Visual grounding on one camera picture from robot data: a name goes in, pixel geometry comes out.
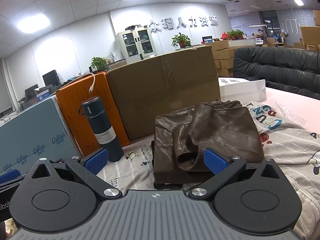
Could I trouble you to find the potted green plant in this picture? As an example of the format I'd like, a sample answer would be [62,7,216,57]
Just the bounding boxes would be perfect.
[90,56,108,72]
[171,32,192,49]
[226,29,246,41]

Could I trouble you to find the white charging cable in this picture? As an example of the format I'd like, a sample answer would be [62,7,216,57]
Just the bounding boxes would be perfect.
[88,73,98,93]

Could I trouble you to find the orange box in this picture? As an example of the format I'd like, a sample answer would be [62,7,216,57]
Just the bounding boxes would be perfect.
[54,71,130,156]

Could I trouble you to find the wall sign letters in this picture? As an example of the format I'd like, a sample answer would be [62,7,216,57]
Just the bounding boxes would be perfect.
[147,16,220,32]

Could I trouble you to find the glass-door metal cabinet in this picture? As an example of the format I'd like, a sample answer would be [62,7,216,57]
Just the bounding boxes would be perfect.
[115,27,158,59]

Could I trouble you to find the pile of large cardboard boxes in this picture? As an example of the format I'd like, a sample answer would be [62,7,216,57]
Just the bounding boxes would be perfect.
[292,10,320,52]

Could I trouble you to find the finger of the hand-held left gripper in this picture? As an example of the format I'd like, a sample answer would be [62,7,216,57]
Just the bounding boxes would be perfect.
[0,169,22,188]

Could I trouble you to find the black leather sofa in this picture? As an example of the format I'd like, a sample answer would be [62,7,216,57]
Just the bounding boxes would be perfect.
[233,47,320,97]

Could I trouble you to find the dark blue vacuum bottle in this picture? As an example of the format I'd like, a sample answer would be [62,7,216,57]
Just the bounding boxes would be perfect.
[79,95,125,163]

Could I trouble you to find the black computer monitor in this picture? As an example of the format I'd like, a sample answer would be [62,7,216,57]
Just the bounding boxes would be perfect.
[42,70,61,87]

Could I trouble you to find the printed cartoon bed sheet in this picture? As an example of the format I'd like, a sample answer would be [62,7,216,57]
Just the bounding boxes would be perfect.
[96,100,320,240]

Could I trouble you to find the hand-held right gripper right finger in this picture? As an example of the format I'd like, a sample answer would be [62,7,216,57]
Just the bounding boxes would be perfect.
[188,148,286,199]

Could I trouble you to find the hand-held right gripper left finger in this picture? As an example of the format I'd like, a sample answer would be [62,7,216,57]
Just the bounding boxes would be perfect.
[24,148,123,199]

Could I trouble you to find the brown leather pants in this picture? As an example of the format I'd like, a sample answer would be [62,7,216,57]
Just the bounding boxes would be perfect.
[152,100,265,189]

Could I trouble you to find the stack of cardboard boxes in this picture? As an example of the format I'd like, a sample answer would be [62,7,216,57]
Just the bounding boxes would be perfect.
[205,40,236,78]

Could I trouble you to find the large brown cardboard box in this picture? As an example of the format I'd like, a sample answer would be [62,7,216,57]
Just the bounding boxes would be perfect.
[105,45,221,141]

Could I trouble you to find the clear plastic bag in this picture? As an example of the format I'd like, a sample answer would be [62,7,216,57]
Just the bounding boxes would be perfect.
[269,100,309,129]

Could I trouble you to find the blue-grey printed box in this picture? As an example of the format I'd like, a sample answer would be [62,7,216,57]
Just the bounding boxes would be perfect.
[0,95,83,178]

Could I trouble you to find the white paper bag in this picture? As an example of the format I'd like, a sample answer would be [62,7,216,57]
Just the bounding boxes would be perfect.
[218,77,267,104]

